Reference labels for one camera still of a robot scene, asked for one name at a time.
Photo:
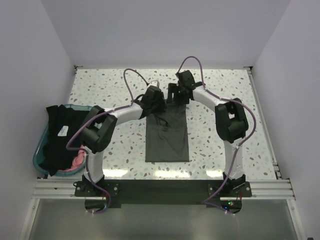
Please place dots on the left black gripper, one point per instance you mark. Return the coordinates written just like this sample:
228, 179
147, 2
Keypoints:
162, 107

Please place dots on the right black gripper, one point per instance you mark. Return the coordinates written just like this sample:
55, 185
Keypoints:
171, 89

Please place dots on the dark grey t shirt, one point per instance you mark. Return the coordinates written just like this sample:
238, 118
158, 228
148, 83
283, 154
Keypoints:
166, 136

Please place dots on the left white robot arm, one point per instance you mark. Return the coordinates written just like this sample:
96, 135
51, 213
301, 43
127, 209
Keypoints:
100, 124

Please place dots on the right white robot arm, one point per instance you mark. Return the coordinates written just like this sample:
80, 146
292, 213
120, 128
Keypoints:
230, 121

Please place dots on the black t shirt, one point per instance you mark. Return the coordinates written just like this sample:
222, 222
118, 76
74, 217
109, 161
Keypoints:
63, 123

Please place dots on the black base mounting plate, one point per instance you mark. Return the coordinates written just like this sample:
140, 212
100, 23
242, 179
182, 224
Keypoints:
113, 193

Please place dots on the pink t shirt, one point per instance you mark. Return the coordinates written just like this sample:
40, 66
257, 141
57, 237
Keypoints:
77, 162

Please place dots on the teal plastic laundry basket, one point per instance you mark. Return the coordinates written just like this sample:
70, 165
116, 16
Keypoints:
38, 156

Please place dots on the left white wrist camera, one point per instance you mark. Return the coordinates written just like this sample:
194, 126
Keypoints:
154, 83

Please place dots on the aluminium rail frame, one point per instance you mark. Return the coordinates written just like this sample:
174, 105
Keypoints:
165, 209

